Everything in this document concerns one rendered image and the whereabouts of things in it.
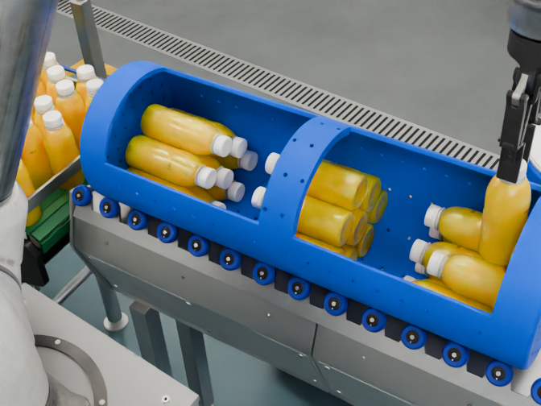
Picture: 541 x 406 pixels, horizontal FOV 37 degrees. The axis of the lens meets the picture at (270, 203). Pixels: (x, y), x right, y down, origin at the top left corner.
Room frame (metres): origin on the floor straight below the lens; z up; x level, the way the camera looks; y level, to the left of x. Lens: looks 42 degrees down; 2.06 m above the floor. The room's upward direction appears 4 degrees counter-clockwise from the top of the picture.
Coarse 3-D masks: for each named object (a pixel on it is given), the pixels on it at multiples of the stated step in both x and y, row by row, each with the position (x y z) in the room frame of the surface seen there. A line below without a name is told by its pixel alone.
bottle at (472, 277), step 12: (444, 264) 0.87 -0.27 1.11; (456, 264) 0.86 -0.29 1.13; (468, 264) 0.86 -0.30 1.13; (480, 264) 0.85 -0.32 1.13; (492, 264) 0.85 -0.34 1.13; (444, 276) 0.86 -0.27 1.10; (456, 276) 0.84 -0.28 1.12; (468, 276) 0.84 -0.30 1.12; (480, 276) 0.83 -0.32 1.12; (492, 276) 0.83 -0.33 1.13; (456, 288) 0.84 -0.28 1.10; (468, 288) 0.83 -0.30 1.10; (480, 288) 0.82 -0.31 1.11; (492, 288) 0.81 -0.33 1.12; (480, 300) 0.82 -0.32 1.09; (492, 300) 0.80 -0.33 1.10
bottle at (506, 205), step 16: (496, 192) 0.88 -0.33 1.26; (512, 192) 0.87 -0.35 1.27; (528, 192) 0.87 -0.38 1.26; (496, 208) 0.87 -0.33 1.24; (512, 208) 0.86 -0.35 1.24; (528, 208) 0.87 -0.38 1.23; (496, 224) 0.86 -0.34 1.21; (512, 224) 0.86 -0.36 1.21; (480, 240) 0.89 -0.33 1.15; (496, 240) 0.86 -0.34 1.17; (512, 240) 0.86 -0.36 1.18; (496, 256) 0.86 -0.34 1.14
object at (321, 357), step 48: (96, 192) 1.33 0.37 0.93; (96, 240) 1.23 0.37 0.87; (144, 288) 1.19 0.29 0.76; (192, 288) 1.09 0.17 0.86; (240, 336) 1.06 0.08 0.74; (288, 336) 0.96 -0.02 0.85; (336, 336) 0.92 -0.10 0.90; (432, 336) 0.88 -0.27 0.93; (336, 384) 0.94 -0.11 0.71; (384, 384) 0.84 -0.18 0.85; (432, 384) 0.81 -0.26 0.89; (528, 384) 0.77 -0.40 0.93
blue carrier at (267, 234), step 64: (128, 64) 1.34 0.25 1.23; (128, 128) 1.31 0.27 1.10; (256, 128) 1.31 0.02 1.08; (320, 128) 1.09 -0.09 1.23; (128, 192) 1.14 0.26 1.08; (448, 192) 1.08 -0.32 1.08; (256, 256) 1.00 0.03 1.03; (320, 256) 0.91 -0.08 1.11; (384, 256) 1.04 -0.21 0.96; (512, 256) 0.80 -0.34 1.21; (448, 320) 0.78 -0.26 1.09; (512, 320) 0.74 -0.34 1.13
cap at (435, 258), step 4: (436, 252) 0.90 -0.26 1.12; (432, 256) 0.89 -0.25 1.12; (436, 256) 0.89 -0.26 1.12; (440, 256) 0.89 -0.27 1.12; (432, 260) 0.88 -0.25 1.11; (436, 260) 0.88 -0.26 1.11; (440, 260) 0.88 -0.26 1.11; (428, 264) 0.88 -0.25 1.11; (432, 264) 0.88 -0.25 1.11; (436, 264) 0.88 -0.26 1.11; (428, 268) 0.88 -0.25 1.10; (432, 268) 0.88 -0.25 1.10; (436, 268) 0.87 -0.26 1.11; (428, 272) 0.88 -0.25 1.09; (432, 272) 0.87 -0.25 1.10; (436, 272) 0.87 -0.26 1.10
